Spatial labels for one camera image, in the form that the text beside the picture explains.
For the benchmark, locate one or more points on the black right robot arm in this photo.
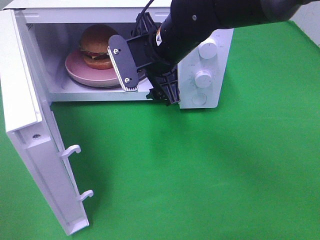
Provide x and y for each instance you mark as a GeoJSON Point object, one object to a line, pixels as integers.
{"type": "Point", "coordinates": [195, 20]}

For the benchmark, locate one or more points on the round white door release button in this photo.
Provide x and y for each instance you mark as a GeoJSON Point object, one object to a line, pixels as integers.
{"type": "Point", "coordinates": [199, 99]}

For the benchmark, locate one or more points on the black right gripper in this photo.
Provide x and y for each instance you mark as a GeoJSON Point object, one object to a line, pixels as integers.
{"type": "Point", "coordinates": [161, 48]}

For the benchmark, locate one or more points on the white microwave oven body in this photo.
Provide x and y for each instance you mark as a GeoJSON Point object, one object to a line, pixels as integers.
{"type": "Point", "coordinates": [55, 28]}

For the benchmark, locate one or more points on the burger with orange bun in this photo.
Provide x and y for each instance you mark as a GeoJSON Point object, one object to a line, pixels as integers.
{"type": "Point", "coordinates": [94, 45]}

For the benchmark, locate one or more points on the pink round plate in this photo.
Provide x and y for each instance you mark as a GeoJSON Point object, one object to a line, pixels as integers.
{"type": "Point", "coordinates": [79, 71]}

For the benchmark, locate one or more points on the white microwave knob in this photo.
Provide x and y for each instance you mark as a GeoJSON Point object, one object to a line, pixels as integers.
{"type": "Point", "coordinates": [203, 79]}
{"type": "Point", "coordinates": [208, 49]}

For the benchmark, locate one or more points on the white microwave door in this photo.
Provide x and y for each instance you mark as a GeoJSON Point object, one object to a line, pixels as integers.
{"type": "Point", "coordinates": [32, 128]}

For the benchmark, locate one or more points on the green table cloth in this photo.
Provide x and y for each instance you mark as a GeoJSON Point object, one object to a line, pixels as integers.
{"type": "Point", "coordinates": [248, 169]}

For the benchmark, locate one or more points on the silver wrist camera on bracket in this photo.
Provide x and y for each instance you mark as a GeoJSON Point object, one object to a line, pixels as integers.
{"type": "Point", "coordinates": [124, 65]}

